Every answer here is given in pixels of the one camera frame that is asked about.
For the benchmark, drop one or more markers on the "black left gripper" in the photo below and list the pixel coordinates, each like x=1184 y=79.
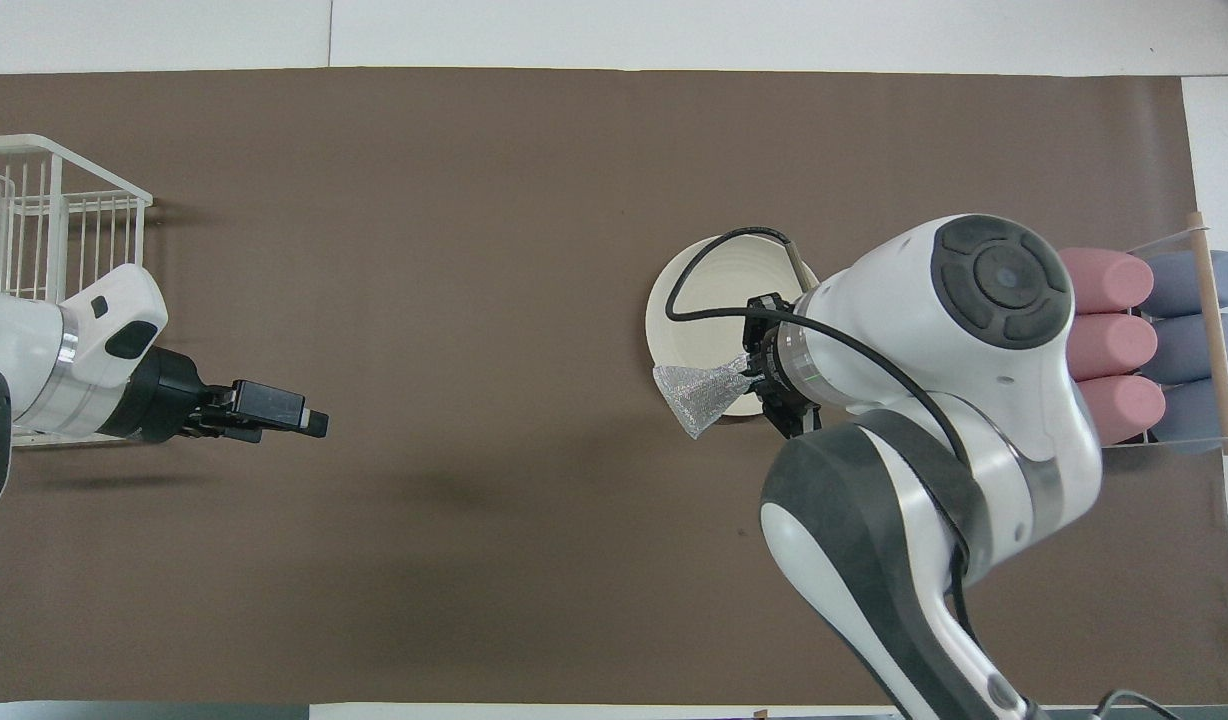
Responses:
x=169 y=400

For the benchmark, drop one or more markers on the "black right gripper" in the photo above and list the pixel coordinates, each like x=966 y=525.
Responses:
x=782 y=360

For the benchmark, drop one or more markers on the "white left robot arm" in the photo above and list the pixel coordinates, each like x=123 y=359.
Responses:
x=24 y=360

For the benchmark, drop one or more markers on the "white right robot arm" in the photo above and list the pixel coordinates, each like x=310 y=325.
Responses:
x=904 y=300

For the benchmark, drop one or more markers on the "cream round plate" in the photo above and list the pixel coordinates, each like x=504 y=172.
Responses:
x=714 y=280

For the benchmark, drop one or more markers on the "brown table mat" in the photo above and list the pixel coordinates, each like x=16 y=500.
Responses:
x=474 y=300

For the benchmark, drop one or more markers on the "pink plastic cup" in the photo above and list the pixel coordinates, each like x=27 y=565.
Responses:
x=1114 y=280
x=1129 y=412
x=1119 y=347

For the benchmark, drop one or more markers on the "blue plastic cup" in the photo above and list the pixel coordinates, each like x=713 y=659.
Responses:
x=1189 y=282
x=1184 y=350
x=1189 y=415

